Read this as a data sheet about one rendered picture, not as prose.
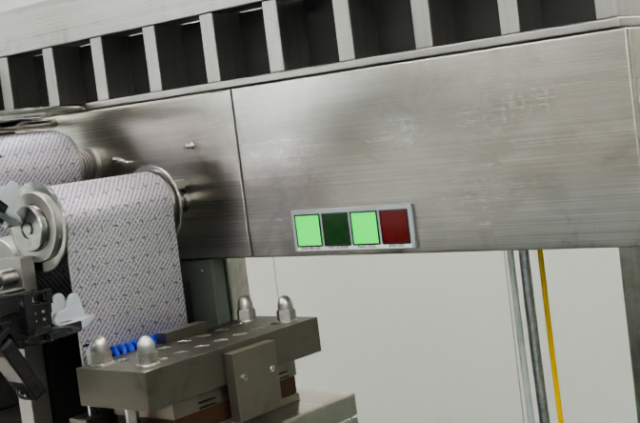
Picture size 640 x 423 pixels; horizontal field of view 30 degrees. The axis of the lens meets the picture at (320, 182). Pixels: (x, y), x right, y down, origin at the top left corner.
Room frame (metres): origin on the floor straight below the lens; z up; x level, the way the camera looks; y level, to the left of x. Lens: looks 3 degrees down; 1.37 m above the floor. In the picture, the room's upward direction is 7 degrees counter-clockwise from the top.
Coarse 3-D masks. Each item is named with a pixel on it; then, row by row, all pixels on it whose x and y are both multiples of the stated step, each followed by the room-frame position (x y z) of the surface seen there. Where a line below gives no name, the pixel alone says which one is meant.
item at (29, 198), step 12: (36, 192) 1.93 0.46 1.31; (24, 204) 1.94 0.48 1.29; (36, 204) 1.92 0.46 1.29; (48, 204) 1.91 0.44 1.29; (48, 216) 1.91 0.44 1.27; (12, 228) 1.97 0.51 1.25; (48, 240) 1.91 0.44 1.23; (24, 252) 1.95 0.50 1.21; (36, 252) 1.93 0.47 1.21; (48, 252) 1.91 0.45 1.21
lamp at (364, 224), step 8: (352, 216) 1.93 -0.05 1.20; (360, 216) 1.92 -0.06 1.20; (368, 216) 1.91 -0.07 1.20; (352, 224) 1.93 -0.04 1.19; (360, 224) 1.92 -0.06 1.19; (368, 224) 1.91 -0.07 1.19; (376, 224) 1.90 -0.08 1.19; (360, 232) 1.92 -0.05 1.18; (368, 232) 1.91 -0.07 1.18; (376, 232) 1.90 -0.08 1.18; (360, 240) 1.92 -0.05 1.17; (368, 240) 1.91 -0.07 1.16; (376, 240) 1.90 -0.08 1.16
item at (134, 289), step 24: (144, 240) 2.03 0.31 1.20; (168, 240) 2.07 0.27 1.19; (72, 264) 1.91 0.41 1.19; (96, 264) 1.94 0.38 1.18; (120, 264) 1.98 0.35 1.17; (144, 264) 2.02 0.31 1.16; (168, 264) 2.06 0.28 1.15; (72, 288) 1.90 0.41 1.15; (96, 288) 1.94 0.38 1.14; (120, 288) 1.98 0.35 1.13; (144, 288) 2.02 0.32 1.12; (168, 288) 2.06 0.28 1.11; (96, 312) 1.93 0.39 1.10; (120, 312) 1.97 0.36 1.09; (144, 312) 2.01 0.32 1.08; (168, 312) 2.05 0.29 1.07; (120, 336) 1.97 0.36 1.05
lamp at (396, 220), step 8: (384, 216) 1.88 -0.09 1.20; (392, 216) 1.87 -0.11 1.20; (400, 216) 1.86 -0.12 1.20; (384, 224) 1.89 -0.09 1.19; (392, 224) 1.88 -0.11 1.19; (400, 224) 1.87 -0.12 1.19; (384, 232) 1.89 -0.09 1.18; (392, 232) 1.88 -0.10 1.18; (400, 232) 1.87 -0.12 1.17; (408, 232) 1.86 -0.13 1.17; (384, 240) 1.89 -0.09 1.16; (392, 240) 1.88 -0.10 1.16; (400, 240) 1.87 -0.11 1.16; (408, 240) 1.86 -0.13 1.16
